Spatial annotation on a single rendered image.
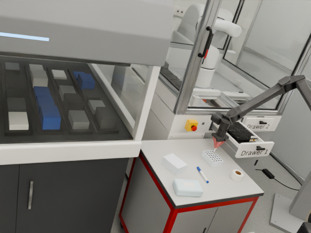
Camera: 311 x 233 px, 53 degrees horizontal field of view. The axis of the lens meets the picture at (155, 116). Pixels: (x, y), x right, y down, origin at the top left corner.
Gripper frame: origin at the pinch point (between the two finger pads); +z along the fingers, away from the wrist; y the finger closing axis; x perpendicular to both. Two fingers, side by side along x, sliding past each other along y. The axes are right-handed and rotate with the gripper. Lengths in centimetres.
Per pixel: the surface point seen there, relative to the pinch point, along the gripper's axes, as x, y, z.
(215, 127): -18.0, -15.0, -2.0
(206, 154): 0.6, 6.8, 4.7
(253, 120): -16, -52, -6
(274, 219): 16, -95, 82
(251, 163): -15, -73, 39
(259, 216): 6, -87, 85
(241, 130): -7.2, -29.1, -5.0
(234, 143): 3.6, -12.6, -3.4
